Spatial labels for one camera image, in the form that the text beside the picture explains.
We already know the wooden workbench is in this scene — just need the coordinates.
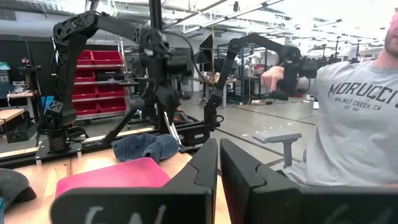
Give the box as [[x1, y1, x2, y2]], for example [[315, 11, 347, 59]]
[[0, 108, 26, 124]]

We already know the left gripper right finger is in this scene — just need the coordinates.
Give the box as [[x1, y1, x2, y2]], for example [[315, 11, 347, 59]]
[[220, 138, 398, 224]]

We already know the red storage bin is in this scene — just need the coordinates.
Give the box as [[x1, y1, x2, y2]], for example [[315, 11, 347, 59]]
[[72, 85, 98, 100], [98, 98, 127, 113], [92, 50, 124, 65], [73, 101, 100, 116], [77, 50, 94, 65], [96, 84, 127, 98], [74, 68, 96, 83]]

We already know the grey cotton cap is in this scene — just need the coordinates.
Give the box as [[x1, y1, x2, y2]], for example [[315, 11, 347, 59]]
[[0, 167, 37, 210]]

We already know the silver aluminium extrusion bar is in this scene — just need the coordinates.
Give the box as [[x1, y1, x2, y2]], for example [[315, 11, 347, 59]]
[[163, 111, 183, 146]]

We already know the faded blue denim cap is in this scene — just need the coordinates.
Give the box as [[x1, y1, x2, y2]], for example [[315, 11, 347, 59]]
[[111, 133, 180, 163]]

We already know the pink translucent plastic bin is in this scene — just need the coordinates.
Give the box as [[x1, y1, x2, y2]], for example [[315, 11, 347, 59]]
[[55, 157, 172, 197]]

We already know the black studio softbox light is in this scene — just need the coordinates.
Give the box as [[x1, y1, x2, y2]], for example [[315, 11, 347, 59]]
[[198, 33, 215, 65]]

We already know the person's right hand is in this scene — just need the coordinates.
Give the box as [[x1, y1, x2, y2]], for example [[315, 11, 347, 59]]
[[260, 65, 285, 93]]

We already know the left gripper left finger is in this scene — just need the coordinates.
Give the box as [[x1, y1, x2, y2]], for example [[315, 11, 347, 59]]
[[50, 138, 218, 224]]

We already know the person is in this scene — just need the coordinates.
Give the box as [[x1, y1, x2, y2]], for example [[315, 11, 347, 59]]
[[281, 8, 398, 188]]

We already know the grey chair armrest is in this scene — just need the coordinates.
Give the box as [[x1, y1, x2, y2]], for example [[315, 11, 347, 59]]
[[252, 131, 303, 169]]

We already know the black storage bin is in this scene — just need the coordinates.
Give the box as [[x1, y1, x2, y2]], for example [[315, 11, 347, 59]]
[[95, 70, 126, 82]]

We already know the metal shelf rack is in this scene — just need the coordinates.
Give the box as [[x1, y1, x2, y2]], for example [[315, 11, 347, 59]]
[[72, 39, 130, 122]]

